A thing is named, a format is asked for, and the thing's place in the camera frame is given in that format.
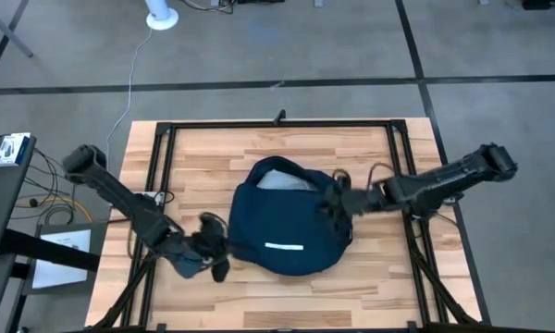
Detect white and blue box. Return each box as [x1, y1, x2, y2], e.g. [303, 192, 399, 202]
[0, 132, 31, 167]

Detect black power cable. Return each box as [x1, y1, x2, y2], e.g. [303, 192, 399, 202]
[179, 0, 238, 15]

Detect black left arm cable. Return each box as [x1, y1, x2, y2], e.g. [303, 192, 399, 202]
[153, 189, 177, 205]

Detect black floor cables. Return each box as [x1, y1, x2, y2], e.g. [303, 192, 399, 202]
[8, 147, 94, 228]

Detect grey metal pole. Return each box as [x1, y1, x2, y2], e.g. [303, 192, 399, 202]
[0, 0, 34, 59]

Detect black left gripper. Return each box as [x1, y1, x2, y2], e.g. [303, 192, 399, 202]
[166, 212, 233, 284]

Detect black desk crossbar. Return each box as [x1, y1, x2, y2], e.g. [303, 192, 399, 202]
[0, 228, 101, 273]

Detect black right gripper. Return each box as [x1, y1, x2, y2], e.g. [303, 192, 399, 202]
[324, 178, 386, 219]

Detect grey board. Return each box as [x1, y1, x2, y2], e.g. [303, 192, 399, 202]
[21, 220, 110, 297]

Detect white floor cable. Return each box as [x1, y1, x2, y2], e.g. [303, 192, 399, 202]
[103, 27, 154, 163]

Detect clear mesh zip pouch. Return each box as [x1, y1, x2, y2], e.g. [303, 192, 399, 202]
[257, 168, 320, 192]

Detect white paper sheet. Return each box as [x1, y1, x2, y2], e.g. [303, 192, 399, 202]
[31, 229, 93, 290]

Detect black metal table frame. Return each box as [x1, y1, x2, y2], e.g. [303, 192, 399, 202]
[85, 118, 491, 333]

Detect dark navy duffel bag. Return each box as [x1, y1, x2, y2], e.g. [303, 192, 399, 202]
[228, 155, 354, 278]

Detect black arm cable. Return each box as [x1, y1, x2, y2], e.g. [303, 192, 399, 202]
[331, 161, 398, 189]
[153, 189, 177, 205]

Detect white pedestal stand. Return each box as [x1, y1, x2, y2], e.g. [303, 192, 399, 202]
[144, 0, 179, 31]

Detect dark side desk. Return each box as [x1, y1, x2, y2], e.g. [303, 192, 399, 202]
[0, 133, 38, 333]

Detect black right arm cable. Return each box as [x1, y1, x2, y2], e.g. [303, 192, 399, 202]
[331, 161, 398, 189]

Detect yellow cable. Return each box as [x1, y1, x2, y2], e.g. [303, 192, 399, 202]
[40, 195, 95, 225]

